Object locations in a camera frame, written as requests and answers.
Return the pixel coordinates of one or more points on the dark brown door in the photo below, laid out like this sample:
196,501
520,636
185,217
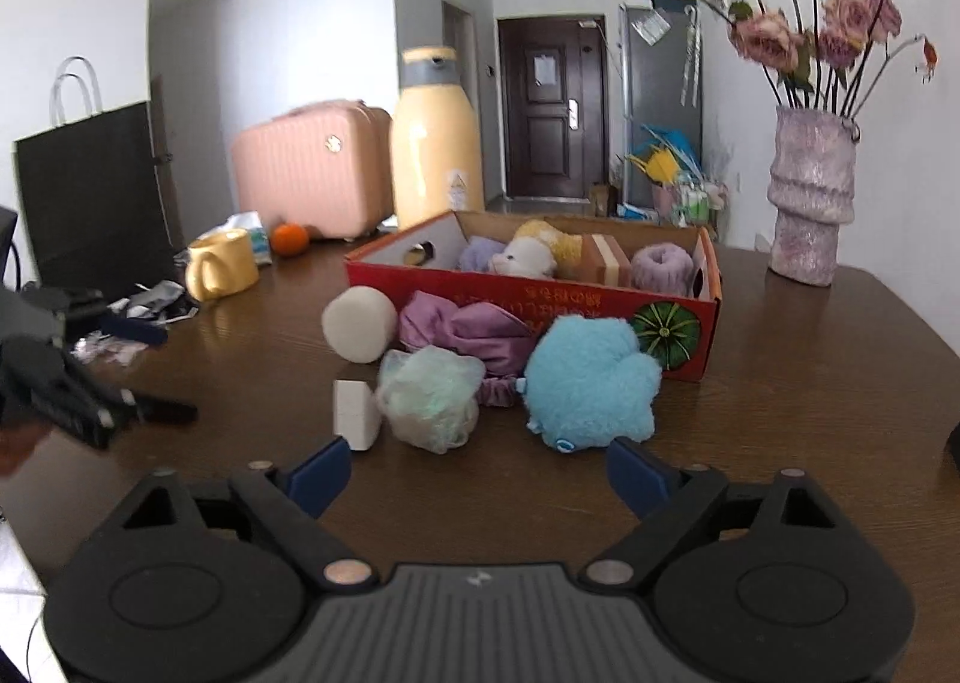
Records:
554,85

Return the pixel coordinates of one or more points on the purple satin scrunchie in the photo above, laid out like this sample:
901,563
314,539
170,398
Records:
481,330

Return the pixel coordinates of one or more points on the pink hard suitcase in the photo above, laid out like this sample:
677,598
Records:
326,167

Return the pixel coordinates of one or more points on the white foam block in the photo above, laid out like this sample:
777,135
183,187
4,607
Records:
356,416

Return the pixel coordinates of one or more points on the wire storage rack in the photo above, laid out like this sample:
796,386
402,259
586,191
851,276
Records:
690,203

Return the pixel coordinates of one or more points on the cream thermos jug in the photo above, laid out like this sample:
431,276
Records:
436,148

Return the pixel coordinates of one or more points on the black paper bag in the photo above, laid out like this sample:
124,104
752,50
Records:
89,191

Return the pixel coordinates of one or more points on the brown striped sponge block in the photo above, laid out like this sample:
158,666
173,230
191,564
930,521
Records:
604,262

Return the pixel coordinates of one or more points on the light blue plush toy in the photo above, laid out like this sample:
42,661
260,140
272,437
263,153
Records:
588,383

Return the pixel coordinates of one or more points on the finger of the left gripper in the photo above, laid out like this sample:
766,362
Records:
147,409
88,314

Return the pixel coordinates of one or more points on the pale green mesh pouf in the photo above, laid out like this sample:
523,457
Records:
429,397

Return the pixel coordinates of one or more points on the orange fruit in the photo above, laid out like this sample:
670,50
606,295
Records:
289,240

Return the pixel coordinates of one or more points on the white round sponge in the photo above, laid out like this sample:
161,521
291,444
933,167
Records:
360,324

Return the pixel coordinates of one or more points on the mauve fluffy scrunchie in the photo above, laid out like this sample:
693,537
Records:
664,268

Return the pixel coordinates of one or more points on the grey refrigerator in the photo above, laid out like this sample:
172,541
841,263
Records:
661,77

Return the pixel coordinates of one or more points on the tissue pack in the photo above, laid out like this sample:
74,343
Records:
252,225

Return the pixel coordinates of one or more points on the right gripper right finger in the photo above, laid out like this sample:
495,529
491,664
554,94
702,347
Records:
674,507

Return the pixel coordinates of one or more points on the yellow white plush toy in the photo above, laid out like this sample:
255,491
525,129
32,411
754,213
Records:
539,250

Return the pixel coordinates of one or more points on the yellow ceramic mug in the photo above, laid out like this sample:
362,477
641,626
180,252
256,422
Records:
220,266

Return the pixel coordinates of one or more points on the purple textured vase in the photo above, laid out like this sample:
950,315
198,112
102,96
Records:
812,186

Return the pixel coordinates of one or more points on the lavender knit cloth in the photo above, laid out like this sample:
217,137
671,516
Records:
478,254

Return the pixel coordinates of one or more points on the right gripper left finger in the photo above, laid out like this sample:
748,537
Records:
285,507

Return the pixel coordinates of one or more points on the red cardboard box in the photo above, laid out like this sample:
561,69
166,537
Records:
423,258

